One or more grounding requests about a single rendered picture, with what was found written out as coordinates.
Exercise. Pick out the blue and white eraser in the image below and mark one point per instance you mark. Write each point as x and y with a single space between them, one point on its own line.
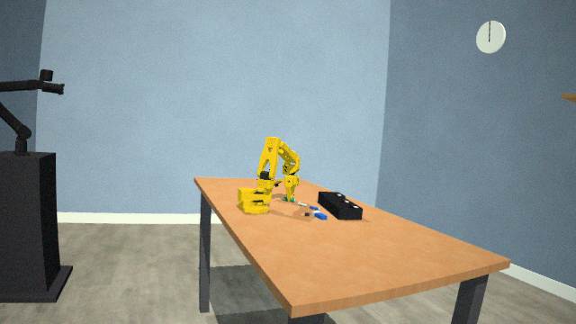
319 215

